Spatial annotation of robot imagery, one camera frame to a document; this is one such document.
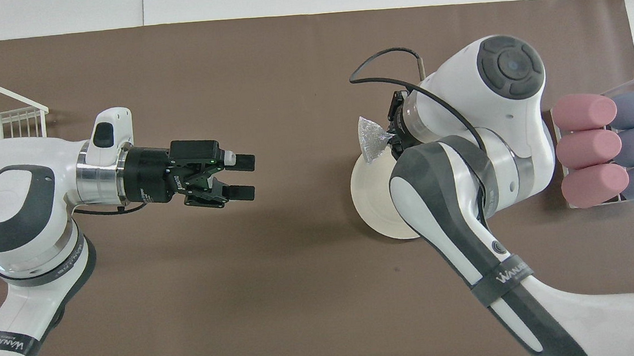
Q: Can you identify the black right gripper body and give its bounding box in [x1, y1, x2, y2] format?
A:
[385, 90, 413, 160]

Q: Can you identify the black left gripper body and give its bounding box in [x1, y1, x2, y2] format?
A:
[122, 137, 228, 214]

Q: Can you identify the cream round plate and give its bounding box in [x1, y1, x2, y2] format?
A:
[347, 148, 421, 244]

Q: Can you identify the brown table mat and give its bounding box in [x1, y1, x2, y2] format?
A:
[0, 0, 634, 356]

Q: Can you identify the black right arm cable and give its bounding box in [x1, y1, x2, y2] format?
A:
[347, 41, 491, 167]

